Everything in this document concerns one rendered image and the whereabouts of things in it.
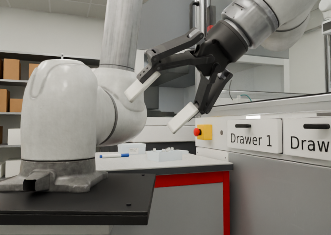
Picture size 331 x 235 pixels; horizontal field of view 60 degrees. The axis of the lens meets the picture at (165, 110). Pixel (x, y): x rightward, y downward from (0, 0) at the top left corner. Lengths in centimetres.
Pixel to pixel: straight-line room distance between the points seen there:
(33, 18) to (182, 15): 380
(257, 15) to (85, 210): 41
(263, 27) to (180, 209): 77
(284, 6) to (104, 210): 43
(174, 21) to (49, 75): 137
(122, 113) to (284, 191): 57
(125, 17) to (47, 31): 457
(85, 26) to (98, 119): 481
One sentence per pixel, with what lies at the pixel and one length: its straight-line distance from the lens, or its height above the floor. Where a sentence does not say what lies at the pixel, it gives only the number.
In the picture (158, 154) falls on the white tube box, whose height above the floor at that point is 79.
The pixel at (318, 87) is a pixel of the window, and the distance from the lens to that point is 91.
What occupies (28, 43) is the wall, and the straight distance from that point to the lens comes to 533.
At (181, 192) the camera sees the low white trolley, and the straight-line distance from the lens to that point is 110.
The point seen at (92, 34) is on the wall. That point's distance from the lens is 540.
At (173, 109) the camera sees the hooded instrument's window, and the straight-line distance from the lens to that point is 183.
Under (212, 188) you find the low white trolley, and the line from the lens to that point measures 115.
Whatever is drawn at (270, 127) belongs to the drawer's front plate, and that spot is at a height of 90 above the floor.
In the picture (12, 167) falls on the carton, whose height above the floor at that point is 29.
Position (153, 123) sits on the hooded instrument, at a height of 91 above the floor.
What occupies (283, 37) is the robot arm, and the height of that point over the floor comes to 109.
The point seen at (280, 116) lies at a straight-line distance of 99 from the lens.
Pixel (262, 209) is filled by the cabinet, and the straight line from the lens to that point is 110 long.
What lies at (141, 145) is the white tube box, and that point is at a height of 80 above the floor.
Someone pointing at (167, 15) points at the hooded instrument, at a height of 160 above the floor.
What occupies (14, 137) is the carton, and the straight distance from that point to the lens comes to 471.
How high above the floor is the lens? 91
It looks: 3 degrees up
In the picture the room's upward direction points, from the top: straight up
